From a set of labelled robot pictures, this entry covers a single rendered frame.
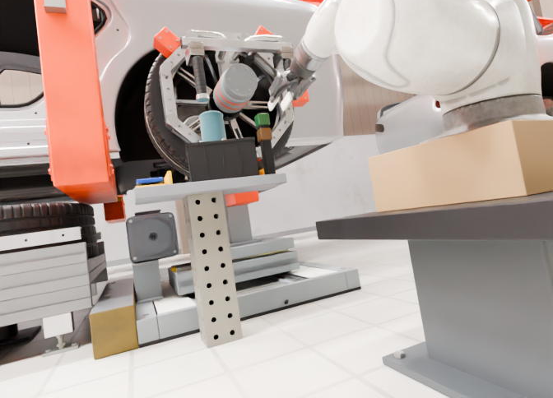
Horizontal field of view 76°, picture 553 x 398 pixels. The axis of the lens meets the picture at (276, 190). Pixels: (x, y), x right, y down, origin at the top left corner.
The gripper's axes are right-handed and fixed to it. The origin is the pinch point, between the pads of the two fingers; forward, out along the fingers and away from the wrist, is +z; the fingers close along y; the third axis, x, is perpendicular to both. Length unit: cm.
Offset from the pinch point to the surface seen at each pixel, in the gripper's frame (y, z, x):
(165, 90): 29.8, 27.3, -24.5
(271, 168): 7.5, 4.9, 21.9
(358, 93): -407, 336, -269
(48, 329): 75, 51, 50
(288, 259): -11, 45, 46
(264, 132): 8.2, 1.4, 10.9
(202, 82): 22.7, 6.9, -12.2
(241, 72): 4.8, 11.1, -20.9
